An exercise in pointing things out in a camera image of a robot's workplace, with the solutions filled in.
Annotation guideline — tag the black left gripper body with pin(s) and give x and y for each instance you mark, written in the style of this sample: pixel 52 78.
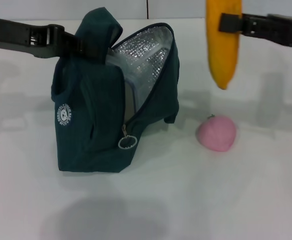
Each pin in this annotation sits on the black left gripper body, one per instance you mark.
pixel 11 33

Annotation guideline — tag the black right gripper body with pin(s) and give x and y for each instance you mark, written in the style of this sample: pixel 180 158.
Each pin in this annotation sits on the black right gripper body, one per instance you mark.
pixel 288 31

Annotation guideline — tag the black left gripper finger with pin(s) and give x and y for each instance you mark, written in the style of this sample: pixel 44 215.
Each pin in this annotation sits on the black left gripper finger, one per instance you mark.
pixel 88 48

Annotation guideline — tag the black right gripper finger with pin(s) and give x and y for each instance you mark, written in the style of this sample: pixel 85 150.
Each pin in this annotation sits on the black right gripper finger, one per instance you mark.
pixel 233 23

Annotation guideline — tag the yellow toy banana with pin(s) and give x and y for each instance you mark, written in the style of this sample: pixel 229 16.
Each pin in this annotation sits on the yellow toy banana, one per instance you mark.
pixel 223 57

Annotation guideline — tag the dark teal insulated lunch bag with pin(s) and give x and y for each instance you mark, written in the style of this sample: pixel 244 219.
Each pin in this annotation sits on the dark teal insulated lunch bag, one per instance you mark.
pixel 90 112

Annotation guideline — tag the pink toy peach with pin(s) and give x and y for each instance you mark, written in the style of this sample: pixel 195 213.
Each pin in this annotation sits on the pink toy peach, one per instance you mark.
pixel 216 135

